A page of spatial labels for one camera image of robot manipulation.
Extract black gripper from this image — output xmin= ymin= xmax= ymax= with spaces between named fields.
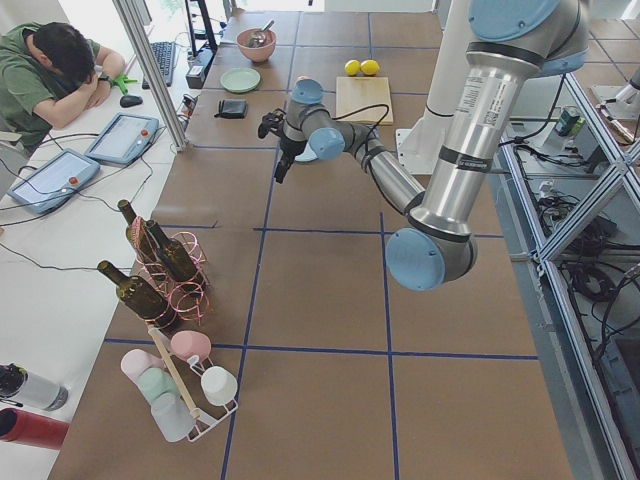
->
xmin=274 ymin=112 xmax=306 ymax=184

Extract light blue plate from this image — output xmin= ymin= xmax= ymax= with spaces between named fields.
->
xmin=294 ymin=147 xmax=317 ymax=163

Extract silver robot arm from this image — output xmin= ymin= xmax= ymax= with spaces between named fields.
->
xmin=258 ymin=1 xmax=590 ymax=291

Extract light green plate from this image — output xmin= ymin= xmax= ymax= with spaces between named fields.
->
xmin=220 ymin=68 xmax=262 ymax=94

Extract grey folded cloth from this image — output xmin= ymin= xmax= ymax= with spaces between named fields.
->
xmin=214 ymin=99 xmax=248 ymax=119

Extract wooden cutting board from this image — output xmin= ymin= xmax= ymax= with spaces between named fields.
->
xmin=335 ymin=76 xmax=394 ymax=125

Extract lemon near board lower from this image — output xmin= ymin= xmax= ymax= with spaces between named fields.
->
xmin=344 ymin=59 xmax=361 ymax=77

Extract lemon board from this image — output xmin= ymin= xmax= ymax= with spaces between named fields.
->
xmin=360 ymin=59 xmax=380 ymax=76
xmin=344 ymin=59 xmax=361 ymax=77

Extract pink bowl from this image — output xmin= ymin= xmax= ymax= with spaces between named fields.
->
xmin=236 ymin=28 xmax=276 ymax=63

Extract metal scoop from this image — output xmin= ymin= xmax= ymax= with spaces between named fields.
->
xmin=246 ymin=19 xmax=275 ymax=48

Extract black small computer box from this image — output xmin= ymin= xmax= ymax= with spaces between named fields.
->
xmin=185 ymin=47 xmax=214 ymax=90

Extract lemon near board upper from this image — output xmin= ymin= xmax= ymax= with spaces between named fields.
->
xmin=360 ymin=59 xmax=380 ymax=76

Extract dark wine bottle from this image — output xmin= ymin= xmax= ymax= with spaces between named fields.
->
xmin=97 ymin=260 xmax=179 ymax=332
xmin=145 ymin=219 xmax=204 ymax=285
xmin=117 ymin=199 xmax=155 ymax=273

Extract teach pendant far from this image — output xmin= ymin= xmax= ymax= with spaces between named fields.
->
xmin=85 ymin=112 xmax=159 ymax=165

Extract teach pendant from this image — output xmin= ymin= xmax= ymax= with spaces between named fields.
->
xmin=85 ymin=112 xmax=159 ymax=165
xmin=8 ymin=149 xmax=100 ymax=214

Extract black keyboard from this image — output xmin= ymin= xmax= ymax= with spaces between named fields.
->
xmin=150 ymin=41 xmax=176 ymax=87

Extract black computer mouse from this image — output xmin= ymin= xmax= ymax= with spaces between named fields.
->
xmin=119 ymin=94 xmax=143 ymax=108

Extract pink cup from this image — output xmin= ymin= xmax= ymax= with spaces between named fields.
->
xmin=170 ymin=330 xmax=212 ymax=361

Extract teach pendant near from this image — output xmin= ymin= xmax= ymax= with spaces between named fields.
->
xmin=8 ymin=149 xmax=100 ymax=214

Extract white cup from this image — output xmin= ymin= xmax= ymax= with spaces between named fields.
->
xmin=201 ymin=366 xmax=238 ymax=406

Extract person in green shirt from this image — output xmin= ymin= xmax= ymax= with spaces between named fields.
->
xmin=1 ymin=22 xmax=125 ymax=153

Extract white cup rack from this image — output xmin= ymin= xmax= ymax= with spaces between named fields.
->
xmin=148 ymin=329 xmax=240 ymax=444

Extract grey water bottle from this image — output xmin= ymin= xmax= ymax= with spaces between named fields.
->
xmin=1 ymin=364 xmax=68 ymax=411

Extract red bottle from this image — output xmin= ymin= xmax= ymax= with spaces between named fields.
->
xmin=1 ymin=408 xmax=70 ymax=450

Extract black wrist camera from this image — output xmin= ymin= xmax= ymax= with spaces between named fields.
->
xmin=257 ymin=108 xmax=286 ymax=139

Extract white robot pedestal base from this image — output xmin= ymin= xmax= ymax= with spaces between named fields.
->
xmin=396 ymin=0 xmax=472 ymax=175

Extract copper wire bottle rack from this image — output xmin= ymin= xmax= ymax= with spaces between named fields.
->
xmin=126 ymin=216 xmax=210 ymax=326

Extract aluminium frame post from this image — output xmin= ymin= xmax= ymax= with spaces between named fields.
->
xmin=112 ymin=0 xmax=188 ymax=152

